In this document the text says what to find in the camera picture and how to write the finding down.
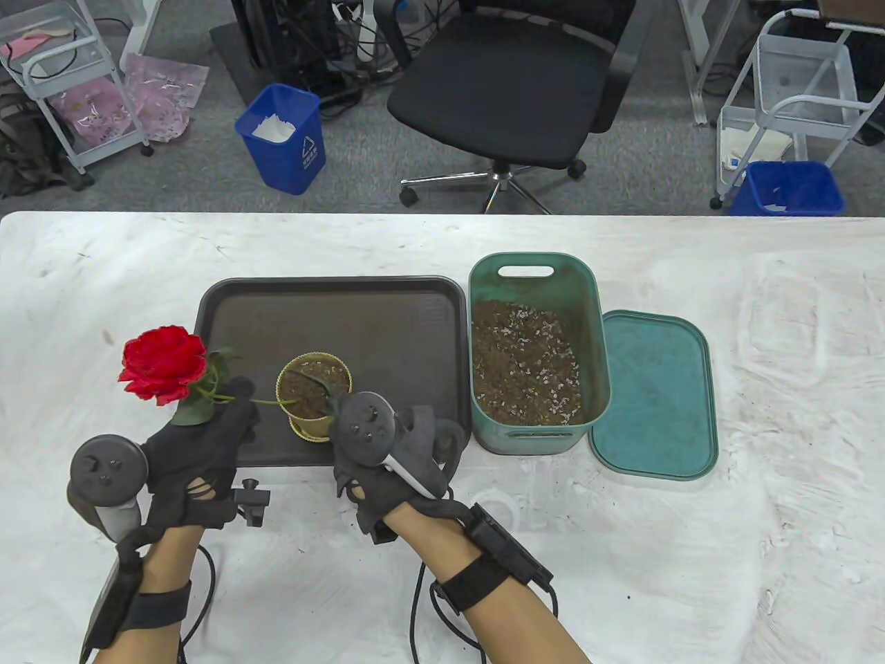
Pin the person's right hand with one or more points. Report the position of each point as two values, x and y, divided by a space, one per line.
373 508

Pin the person's left hand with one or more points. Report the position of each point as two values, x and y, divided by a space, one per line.
197 470

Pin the yellow ribbed flower pot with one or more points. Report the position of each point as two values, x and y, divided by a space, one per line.
308 429

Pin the red artificial rose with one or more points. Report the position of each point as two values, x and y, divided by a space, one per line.
162 363

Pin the green garden trowel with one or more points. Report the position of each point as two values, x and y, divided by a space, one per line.
318 391

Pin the teal plastic box lid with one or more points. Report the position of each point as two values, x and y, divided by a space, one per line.
657 401

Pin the person's left forearm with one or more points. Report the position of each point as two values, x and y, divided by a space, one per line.
173 557

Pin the white grey hand controller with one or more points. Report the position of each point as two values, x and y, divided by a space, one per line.
363 429

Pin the dark grey hand controller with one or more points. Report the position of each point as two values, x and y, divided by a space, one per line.
107 476

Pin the dark brown plastic tray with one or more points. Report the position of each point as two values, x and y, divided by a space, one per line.
387 318

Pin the teal plastic storage box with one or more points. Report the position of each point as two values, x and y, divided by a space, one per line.
594 325

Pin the blue bin with white symbol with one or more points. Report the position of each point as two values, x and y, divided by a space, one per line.
287 166

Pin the white crumpled paper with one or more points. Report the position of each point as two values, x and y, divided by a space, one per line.
273 129

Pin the dark green bag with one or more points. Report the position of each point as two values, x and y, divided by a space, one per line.
28 159

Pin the pink plastic bag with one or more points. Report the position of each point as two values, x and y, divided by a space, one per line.
166 90
93 111

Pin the black office chair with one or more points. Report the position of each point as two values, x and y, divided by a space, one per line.
498 90

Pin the black computer tower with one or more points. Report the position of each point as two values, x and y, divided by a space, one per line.
290 34

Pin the pink paper piece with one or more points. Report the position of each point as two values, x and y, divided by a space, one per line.
21 46

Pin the white trolley with clear trays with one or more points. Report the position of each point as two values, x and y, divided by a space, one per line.
69 17

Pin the white power strip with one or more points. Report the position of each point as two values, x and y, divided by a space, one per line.
359 28

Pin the white box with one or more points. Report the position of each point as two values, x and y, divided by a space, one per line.
750 145

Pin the plain blue plastic bin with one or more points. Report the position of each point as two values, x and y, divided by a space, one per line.
788 187

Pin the white desk leg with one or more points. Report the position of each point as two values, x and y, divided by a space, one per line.
695 55

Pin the white mesh basket trolley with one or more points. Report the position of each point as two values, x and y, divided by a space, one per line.
802 69

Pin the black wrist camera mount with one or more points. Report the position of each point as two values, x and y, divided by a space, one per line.
384 534
254 501

